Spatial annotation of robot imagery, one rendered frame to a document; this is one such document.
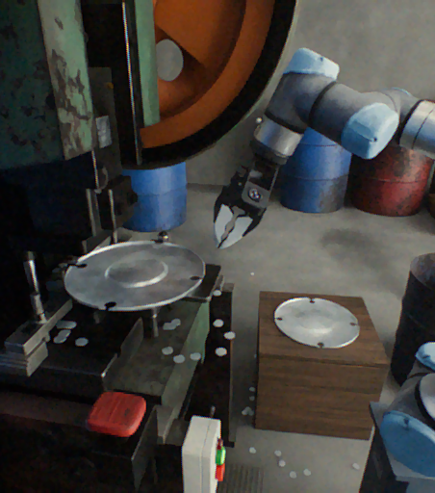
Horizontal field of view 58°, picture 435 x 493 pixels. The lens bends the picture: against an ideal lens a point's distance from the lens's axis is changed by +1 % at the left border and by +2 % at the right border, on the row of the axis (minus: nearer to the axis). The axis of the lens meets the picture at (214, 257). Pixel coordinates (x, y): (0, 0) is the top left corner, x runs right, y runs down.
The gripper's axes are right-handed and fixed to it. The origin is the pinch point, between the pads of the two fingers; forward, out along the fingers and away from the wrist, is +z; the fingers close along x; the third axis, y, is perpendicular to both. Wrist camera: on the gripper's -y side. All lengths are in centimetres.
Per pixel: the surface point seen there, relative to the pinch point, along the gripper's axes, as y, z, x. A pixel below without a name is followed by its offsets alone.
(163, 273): 0.6, 12.4, 7.6
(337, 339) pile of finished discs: 41, 33, -53
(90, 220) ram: -5.4, 4.5, 23.4
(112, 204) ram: -2.9, 1.0, 21.3
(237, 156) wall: 332, 64, 2
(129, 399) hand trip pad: -30.2, 13.1, 3.4
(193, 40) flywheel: 38, -27, 26
